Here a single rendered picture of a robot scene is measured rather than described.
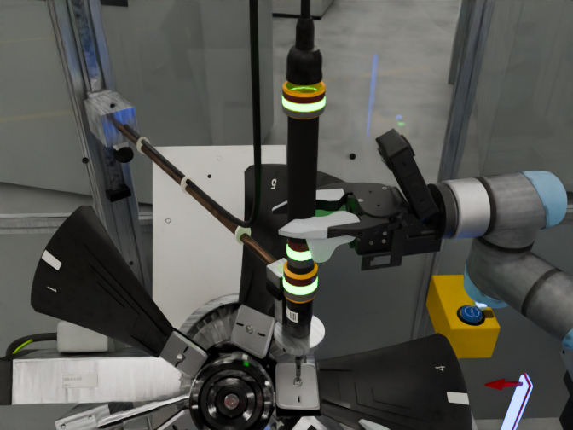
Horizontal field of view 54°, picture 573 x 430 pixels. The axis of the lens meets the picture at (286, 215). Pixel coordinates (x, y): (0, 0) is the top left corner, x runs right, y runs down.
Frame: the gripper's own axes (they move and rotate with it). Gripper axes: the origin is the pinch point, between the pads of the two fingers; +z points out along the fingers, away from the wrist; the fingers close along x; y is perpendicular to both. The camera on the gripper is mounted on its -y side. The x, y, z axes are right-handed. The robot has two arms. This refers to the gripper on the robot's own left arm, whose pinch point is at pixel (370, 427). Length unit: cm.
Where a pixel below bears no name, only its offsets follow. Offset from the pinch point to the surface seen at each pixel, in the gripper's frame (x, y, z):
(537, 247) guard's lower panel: 41, -93, 24
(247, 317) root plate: -8.2, 4.4, 22.1
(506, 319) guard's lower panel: 70, -88, 26
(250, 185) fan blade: -21.3, -6.9, 34.2
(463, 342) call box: 18.4, -34.4, 8.1
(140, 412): 4.7, 23.6, 28.1
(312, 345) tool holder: -13.4, 3.0, 8.0
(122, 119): -23, -1, 69
